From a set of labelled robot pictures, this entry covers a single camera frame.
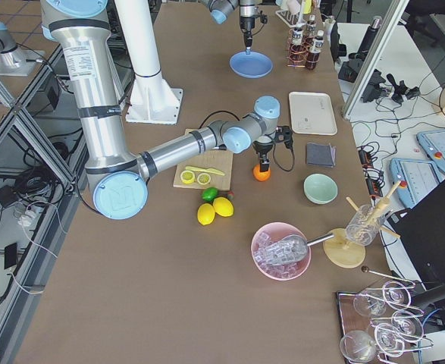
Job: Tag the orange fruit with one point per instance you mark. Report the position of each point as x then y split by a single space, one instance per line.
260 175

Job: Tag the copper wire bottle rack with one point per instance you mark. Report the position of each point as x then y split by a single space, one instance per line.
303 54

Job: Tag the green lime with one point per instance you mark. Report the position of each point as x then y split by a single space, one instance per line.
209 194

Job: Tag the teach pendant near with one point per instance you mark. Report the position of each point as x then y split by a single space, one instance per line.
418 177

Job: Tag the yellow lemon far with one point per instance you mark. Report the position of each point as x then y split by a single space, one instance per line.
223 206

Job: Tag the clear glass mug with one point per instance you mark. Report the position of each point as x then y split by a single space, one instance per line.
362 230

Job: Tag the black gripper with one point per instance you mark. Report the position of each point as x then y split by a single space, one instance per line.
262 145
247 22

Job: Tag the yellow lemon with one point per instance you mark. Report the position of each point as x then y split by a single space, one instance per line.
223 206
206 214

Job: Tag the grey folded cloth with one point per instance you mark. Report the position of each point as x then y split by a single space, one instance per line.
320 154

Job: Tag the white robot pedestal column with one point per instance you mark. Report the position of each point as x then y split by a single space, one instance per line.
152 100

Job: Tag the dark tea bottle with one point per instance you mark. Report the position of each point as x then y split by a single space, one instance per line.
310 29
295 49
315 50

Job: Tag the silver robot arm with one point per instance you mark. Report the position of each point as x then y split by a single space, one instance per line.
220 10
118 178

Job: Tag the cream rabbit tray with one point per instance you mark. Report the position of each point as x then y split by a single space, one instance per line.
312 114

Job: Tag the yellow lemon near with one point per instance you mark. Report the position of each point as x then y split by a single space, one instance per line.
206 214

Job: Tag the wooden cup tree stand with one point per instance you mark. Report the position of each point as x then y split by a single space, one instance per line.
346 254

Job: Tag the lemon half slice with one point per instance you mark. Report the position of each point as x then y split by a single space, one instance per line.
203 179

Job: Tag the metal ice scoop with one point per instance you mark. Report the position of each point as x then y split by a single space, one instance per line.
296 248

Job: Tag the pink ice bowl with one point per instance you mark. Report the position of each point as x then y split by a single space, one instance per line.
266 252

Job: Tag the wooden cutting board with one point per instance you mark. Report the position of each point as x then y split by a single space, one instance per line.
214 158

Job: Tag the blue plate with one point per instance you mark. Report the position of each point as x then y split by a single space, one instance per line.
251 65

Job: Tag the yellow plastic knife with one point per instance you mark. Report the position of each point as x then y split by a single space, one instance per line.
205 170

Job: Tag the wine glass rack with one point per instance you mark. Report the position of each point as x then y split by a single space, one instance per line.
380 324

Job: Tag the green bowl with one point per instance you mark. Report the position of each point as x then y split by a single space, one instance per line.
320 189

